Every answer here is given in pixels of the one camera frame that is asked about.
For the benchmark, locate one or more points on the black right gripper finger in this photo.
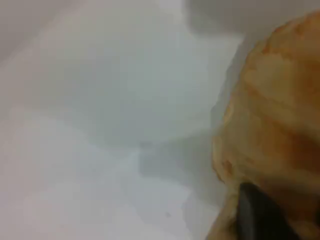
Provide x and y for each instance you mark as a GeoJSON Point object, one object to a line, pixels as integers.
{"type": "Point", "coordinates": [262, 220]}

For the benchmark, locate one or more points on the long ridged golden bread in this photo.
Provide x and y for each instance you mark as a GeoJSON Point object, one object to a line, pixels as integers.
{"type": "Point", "coordinates": [275, 112]}

